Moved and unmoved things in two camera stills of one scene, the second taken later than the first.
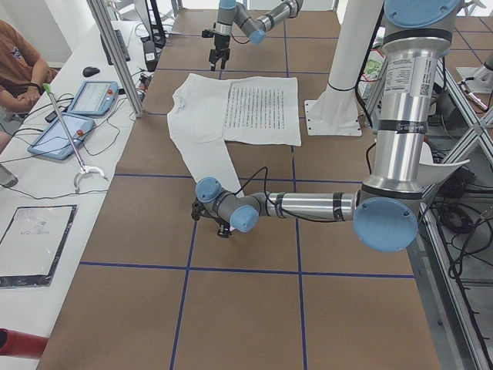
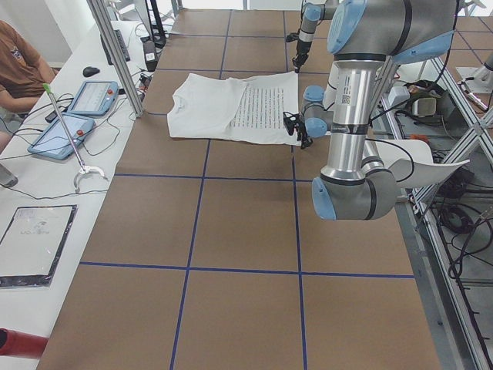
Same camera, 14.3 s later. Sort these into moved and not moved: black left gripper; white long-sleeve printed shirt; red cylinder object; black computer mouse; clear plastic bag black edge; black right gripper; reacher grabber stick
Moved: black right gripper; black left gripper; white long-sleeve printed shirt
Not moved: red cylinder object; black computer mouse; reacher grabber stick; clear plastic bag black edge
